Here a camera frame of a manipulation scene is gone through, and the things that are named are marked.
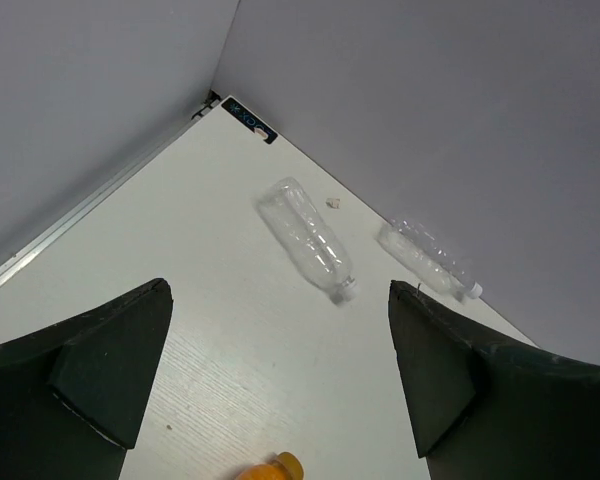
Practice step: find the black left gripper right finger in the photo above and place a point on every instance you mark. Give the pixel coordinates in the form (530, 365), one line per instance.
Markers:
(483, 405)

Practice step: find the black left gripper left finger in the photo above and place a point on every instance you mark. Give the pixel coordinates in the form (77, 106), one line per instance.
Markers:
(73, 395)

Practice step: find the orange juice bottle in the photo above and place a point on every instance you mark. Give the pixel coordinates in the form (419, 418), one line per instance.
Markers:
(284, 466)

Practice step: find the small paper scrap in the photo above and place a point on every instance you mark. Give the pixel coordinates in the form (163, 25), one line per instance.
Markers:
(333, 203)

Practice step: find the clear bottle near left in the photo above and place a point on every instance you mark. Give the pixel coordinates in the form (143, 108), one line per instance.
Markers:
(312, 246)

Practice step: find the black logo sticker left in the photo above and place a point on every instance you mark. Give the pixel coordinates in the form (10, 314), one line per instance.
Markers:
(249, 120)

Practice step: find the clear bottle at back wall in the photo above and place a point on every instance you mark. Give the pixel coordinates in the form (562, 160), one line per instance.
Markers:
(429, 258)

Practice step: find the aluminium table rail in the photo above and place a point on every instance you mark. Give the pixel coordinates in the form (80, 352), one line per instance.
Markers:
(23, 257)

